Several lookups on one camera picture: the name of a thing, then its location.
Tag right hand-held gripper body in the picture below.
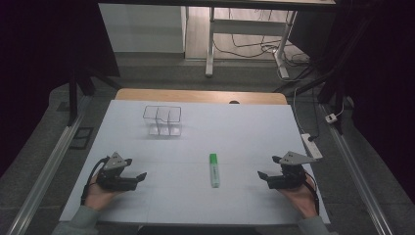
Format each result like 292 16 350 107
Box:
266 151 318 191

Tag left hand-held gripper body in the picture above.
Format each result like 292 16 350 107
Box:
96 151 138 193

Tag green highlighter pen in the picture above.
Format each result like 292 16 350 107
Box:
208 153 221 189

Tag clear acrylic pen holder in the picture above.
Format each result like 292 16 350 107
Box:
142 105 183 137

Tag person's left hand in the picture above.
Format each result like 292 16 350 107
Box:
83 174 123 212

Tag person's right hand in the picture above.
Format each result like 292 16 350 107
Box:
278 174 319 220

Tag white power strip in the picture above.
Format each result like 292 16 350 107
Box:
300 132 324 161

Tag white table cover sheet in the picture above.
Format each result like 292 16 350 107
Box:
59 99 331 227

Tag black stand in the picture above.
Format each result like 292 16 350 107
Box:
67 67 122 127

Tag wooden table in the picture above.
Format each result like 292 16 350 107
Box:
115 87 289 106

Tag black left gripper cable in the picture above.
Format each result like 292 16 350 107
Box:
79 156 111 207

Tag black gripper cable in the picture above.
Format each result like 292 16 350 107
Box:
302 170 321 216
79 156 111 207

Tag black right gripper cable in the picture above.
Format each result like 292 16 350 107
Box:
302 170 321 216

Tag white cable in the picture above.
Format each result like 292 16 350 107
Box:
292 85 311 135

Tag aluminium rail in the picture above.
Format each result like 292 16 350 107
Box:
318 103 394 235
5 94 93 235

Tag black floor cables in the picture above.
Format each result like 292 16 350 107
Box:
212 9 311 69

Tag white desk frame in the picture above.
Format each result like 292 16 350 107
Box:
205 6 299 80

